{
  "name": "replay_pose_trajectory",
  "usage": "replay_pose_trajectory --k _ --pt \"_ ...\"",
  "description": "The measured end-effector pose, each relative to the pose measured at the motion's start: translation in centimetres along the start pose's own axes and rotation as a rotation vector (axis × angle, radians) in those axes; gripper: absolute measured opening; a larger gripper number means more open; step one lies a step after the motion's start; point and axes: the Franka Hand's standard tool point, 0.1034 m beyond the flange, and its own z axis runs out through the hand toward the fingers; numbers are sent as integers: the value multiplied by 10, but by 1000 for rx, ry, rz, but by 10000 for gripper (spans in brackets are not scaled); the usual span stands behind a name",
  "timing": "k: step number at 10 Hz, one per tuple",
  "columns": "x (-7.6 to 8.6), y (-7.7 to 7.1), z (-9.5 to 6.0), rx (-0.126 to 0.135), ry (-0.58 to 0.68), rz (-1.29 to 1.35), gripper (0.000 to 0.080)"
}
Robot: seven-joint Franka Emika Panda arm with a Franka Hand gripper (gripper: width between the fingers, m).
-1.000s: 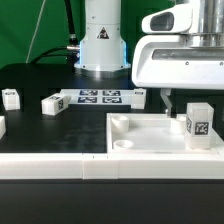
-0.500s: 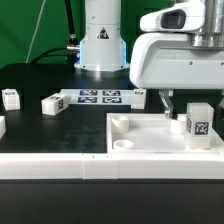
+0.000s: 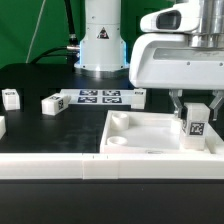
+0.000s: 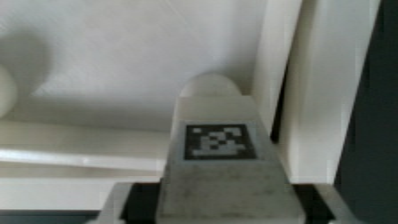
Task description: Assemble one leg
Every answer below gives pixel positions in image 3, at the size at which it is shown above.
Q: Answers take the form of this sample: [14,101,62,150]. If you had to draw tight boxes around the white obstacle fence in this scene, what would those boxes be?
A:
[0,153,224,180]

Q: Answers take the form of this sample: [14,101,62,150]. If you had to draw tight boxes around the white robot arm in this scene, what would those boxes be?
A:
[75,0,224,115]

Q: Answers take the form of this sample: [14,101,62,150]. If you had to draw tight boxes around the black cables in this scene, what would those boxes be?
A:
[29,0,81,65]

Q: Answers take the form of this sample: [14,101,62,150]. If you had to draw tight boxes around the fiducial tag sheet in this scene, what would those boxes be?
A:
[60,89,133,105]

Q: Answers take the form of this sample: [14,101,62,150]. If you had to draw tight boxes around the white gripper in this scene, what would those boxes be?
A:
[129,33,224,121]

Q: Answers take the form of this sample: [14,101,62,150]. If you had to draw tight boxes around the white square tabletop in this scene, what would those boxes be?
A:
[100,110,224,155]

